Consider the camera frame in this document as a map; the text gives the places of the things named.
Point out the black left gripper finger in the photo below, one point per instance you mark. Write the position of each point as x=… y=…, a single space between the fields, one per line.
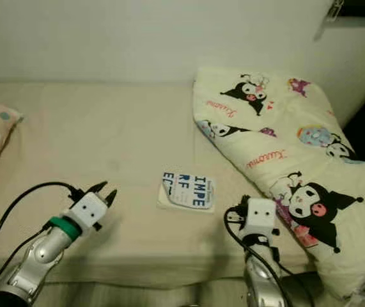
x=99 y=188
x=112 y=196

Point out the white book blue letters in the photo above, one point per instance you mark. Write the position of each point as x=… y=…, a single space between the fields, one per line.
x=187 y=190

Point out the cream cartoon print blanket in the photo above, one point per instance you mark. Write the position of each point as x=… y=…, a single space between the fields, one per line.
x=278 y=128

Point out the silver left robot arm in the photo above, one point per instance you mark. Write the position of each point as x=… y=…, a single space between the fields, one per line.
x=35 y=256

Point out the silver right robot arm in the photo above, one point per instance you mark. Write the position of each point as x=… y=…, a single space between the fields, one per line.
x=262 y=275

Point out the bed with beige sheet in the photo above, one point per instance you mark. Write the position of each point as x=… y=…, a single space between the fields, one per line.
x=99 y=141

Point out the metal window latch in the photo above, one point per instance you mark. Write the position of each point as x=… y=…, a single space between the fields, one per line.
x=335 y=7

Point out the dark window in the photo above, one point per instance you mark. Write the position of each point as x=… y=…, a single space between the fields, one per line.
x=364 y=6

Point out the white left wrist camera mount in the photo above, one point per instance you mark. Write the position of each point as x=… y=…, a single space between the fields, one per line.
x=87 y=210

